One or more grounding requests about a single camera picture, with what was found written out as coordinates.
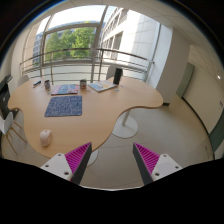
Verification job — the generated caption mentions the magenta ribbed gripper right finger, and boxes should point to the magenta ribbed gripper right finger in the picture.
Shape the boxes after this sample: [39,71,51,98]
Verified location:
[133,143,182,185]

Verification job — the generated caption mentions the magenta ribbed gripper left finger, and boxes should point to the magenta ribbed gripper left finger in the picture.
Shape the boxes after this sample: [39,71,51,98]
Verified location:
[41,143,92,185]

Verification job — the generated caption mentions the white computer mouse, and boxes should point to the white computer mouse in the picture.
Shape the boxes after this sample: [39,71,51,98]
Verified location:
[40,129,51,147]

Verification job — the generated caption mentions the blue speckled mouse pad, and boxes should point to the blue speckled mouse pad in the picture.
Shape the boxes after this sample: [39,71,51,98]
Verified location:
[44,95,82,117]

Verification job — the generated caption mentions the red blue patterned book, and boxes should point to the red blue patterned book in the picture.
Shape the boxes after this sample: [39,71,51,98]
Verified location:
[51,84,79,96]

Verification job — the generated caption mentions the white chair wooden legs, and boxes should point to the white chair wooden legs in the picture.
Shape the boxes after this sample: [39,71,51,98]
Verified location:
[0,112,26,148]

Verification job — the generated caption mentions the dark patterned mug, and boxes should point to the dark patterned mug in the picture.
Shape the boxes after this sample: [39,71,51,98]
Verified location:
[44,80,50,91]

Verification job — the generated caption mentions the light blue open magazine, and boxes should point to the light blue open magazine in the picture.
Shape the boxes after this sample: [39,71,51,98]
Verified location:
[89,80,116,92]

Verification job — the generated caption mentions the small dark blue object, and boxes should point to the small dark blue object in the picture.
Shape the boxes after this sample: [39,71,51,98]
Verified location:
[33,81,41,88]

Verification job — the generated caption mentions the grey green door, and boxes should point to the grey green door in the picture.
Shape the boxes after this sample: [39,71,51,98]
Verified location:
[176,63,195,98]

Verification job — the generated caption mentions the black cylindrical speaker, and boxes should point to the black cylindrical speaker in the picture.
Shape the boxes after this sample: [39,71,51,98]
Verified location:
[113,68,123,85]

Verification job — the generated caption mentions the black monitor at left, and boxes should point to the black monitor at left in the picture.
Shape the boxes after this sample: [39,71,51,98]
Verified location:
[0,75,12,118]

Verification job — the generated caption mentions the metal balcony railing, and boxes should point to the metal balcony railing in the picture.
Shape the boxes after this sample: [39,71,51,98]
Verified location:
[20,48,154,83]

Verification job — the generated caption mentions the white table pedestal leg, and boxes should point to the white table pedestal leg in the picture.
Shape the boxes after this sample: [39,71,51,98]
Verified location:
[112,110,138,138]

